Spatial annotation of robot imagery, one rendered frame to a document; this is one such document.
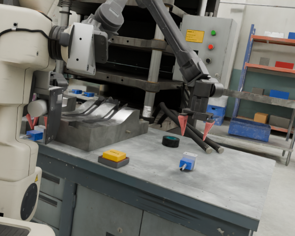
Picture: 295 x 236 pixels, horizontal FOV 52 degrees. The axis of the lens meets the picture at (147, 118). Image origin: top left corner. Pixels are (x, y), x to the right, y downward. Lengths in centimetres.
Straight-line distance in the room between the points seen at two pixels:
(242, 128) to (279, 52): 328
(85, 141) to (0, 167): 39
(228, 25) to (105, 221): 123
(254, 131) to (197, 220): 389
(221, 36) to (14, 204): 139
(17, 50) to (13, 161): 28
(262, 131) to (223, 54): 312
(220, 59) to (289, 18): 607
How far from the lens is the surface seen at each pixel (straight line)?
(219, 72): 180
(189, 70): 108
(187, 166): 108
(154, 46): 178
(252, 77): 770
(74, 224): 128
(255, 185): 114
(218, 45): 182
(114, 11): 90
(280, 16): 782
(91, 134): 113
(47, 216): 136
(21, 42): 73
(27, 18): 74
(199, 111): 105
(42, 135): 120
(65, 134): 120
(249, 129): 481
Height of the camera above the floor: 117
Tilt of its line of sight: 11 degrees down
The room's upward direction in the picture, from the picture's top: 9 degrees clockwise
